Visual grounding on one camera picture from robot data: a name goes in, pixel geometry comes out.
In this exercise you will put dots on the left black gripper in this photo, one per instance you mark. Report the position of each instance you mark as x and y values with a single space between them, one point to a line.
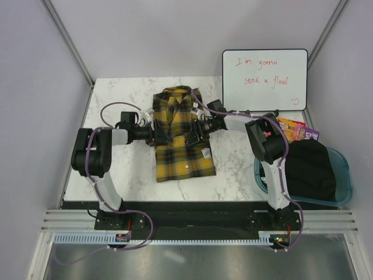
158 136

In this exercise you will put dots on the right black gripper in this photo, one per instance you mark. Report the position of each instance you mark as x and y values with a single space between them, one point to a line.
197 133

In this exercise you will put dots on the yellow plaid flannel shirt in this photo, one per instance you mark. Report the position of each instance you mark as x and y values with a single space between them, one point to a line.
173 111

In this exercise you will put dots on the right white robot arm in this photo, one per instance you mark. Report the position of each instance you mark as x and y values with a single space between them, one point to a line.
267 140

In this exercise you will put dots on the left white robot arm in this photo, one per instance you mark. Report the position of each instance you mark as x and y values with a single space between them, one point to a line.
92 154

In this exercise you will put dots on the white dry-erase board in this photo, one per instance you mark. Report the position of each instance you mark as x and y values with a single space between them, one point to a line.
265 80

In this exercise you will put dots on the black shirt in bin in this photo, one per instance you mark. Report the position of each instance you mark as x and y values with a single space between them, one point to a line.
302 168

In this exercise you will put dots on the teal plastic bin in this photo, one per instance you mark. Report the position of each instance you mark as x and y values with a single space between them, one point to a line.
345 175

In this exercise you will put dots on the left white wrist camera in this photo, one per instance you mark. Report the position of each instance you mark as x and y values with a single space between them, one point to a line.
149 113

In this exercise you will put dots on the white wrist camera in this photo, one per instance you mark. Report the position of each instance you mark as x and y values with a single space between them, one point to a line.
198 112
149 113

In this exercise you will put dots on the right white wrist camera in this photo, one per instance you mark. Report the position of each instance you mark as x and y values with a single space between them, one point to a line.
198 112

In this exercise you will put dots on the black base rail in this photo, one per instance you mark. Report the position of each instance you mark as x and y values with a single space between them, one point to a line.
252 216

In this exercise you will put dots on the white slotted cable duct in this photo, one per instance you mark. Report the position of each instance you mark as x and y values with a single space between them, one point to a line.
116 239

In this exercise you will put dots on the aluminium frame rails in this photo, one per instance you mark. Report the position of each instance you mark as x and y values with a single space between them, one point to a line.
315 222

